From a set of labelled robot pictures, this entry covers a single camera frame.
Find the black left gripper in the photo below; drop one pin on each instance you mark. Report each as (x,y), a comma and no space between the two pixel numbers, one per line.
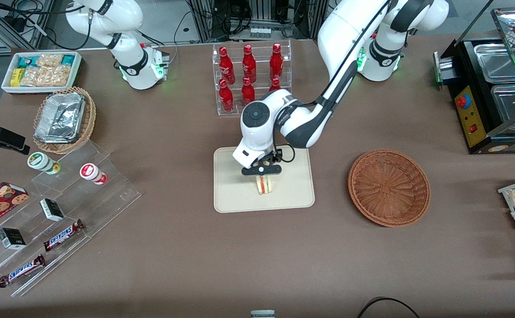
(276,156)

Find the triangular sandwich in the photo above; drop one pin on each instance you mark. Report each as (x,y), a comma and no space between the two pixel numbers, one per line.
(264,186)

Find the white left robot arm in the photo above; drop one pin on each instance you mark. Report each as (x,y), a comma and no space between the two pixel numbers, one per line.
(341,26)

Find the beige plastic tray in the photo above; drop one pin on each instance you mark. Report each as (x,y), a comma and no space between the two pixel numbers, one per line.
(230,194)

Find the light wicker basket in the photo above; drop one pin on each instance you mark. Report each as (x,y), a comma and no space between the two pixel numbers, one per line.
(89,119)

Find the dark brown wicker basket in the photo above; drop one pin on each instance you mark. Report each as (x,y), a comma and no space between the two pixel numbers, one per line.
(390,187)

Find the green lid yogurt cup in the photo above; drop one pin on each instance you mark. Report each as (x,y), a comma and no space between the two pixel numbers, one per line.
(40,161)

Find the aluminium foil containers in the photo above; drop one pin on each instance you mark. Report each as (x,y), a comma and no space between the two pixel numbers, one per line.
(60,117)

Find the white plastic snack bin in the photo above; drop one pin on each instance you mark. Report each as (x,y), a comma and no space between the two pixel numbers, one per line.
(7,86)

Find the small black box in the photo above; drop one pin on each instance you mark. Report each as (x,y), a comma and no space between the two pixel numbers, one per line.
(52,210)
(12,239)

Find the yellow snack pack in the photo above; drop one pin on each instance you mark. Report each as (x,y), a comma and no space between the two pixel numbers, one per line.
(17,77)

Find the clear rice cracker pack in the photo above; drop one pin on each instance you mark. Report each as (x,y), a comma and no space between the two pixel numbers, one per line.
(57,76)
(32,76)
(49,60)

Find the red lid yogurt cup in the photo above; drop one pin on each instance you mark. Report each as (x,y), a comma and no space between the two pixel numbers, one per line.
(91,172)

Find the teal snack pack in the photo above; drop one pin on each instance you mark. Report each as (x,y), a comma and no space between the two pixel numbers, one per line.
(25,62)
(68,60)

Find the red cola bottle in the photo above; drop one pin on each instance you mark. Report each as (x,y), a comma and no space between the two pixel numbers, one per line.
(276,62)
(226,98)
(248,92)
(275,85)
(226,66)
(249,64)

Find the clear acrylic step display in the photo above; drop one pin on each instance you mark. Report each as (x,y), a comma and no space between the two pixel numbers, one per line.
(107,194)

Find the snickers chocolate bar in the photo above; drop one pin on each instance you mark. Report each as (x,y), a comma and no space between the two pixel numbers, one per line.
(62,236)
(22,271)

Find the clear acrylic bottle rack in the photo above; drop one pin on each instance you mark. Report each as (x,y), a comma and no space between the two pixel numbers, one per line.
(259,48)

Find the small grey device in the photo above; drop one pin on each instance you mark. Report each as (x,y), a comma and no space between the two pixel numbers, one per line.
(262,314)

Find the white power strip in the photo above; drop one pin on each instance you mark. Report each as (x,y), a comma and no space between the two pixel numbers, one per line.
(260,32)

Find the black food warmer machine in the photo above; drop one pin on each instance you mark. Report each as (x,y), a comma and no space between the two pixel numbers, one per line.
(474,119)

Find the aluminium frame rack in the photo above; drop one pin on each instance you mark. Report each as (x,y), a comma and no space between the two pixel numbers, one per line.
(204,20)

